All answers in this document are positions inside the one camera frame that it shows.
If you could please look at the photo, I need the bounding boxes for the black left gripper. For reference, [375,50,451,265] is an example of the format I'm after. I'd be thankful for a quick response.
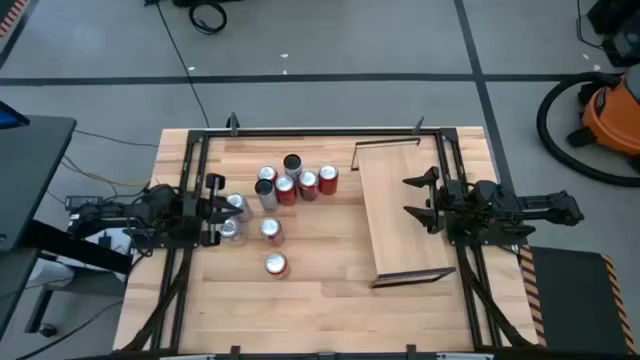
[189,173,245,247]

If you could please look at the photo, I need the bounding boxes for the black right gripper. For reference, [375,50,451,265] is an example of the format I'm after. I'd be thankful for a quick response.
[402,166,470,235]

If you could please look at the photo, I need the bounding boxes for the tall slim silver can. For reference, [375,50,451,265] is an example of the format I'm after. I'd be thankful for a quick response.
[253,178,279,214]
[282,153,305,189]

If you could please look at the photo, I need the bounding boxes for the red Coke Zero can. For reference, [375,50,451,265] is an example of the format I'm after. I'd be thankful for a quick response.
[273,174,298,207]
[256,163,279,185]

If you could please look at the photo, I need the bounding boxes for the red Coca-Cola can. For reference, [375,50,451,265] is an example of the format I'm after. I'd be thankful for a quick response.
[317,164,340,197]
[297,169,321,203]
[259,216,286,248]
[263,251,290,280]

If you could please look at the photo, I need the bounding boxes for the silver Diet Coke can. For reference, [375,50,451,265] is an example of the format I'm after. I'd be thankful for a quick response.
[218,217,247,248]
[225,192,254,224]

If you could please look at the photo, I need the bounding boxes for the white paper sheet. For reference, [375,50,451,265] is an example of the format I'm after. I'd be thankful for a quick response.
[74,232,136,274]

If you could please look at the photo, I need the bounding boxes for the orange shop vacuum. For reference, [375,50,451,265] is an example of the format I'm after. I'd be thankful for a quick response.
[535,71,640,189]
[567,63,640,171]

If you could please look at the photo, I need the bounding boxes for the black power adapter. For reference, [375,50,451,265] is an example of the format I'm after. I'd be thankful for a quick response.
[63,194,105,211]

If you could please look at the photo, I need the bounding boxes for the black mat hazard stripes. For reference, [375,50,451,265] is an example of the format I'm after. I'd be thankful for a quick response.
[0,0,29,39]
[519,244,640,357]

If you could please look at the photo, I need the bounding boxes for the black desk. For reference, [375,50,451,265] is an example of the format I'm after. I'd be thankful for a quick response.
[0,114,135,337]

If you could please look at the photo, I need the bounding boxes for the computer monitor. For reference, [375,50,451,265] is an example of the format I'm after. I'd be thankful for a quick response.
[0,99,30,131]

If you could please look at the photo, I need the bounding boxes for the black equipment case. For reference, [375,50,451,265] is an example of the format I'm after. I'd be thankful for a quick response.
[577,0,640,69]

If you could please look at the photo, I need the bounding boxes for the yellow cable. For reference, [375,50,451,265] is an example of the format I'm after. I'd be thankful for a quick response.
[59,154,151,189]

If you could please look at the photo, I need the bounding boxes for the black aluminium table frame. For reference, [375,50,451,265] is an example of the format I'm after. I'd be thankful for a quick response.
[119,127,539,354]

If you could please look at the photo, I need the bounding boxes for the thin black cable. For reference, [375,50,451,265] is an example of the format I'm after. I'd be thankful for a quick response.
[73,129,159,149]

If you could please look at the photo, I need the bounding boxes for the long black floor cable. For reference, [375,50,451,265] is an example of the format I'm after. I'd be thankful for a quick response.
[144,0,211,129]

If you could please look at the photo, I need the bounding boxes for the coiled black cable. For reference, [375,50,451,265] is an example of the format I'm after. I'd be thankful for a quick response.
[187,1,229,36]

